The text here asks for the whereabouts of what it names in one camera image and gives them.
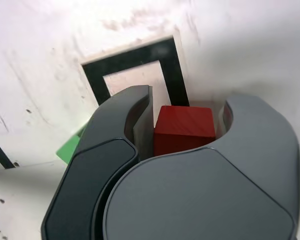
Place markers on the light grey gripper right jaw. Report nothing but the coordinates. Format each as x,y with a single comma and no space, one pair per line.
202,195

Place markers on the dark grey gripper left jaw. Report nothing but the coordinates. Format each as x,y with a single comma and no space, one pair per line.
90,175

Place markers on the green cube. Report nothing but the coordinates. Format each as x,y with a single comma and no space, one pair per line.
70,147

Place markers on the red cube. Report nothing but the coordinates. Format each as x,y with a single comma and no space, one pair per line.
182,130

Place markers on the black tape square outline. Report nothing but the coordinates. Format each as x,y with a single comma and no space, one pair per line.
172,75

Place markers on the black tape strip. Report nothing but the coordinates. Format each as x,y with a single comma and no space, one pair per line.
2,157

